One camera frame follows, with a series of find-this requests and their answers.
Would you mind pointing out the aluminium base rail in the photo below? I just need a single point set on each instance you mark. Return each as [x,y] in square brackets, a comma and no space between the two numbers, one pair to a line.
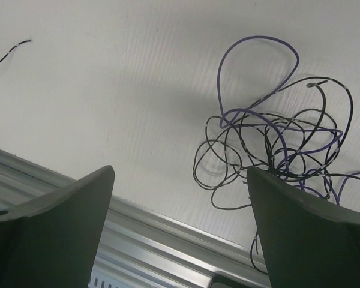
[138,243]

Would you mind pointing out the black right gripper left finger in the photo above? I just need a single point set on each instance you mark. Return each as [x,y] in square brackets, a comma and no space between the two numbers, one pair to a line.
[52,241]

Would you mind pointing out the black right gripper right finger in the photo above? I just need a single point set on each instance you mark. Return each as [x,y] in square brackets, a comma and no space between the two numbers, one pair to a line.
[306,241]

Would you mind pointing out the white slotted cable duct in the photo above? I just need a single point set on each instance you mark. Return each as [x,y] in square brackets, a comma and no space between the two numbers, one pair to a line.
[101,280]

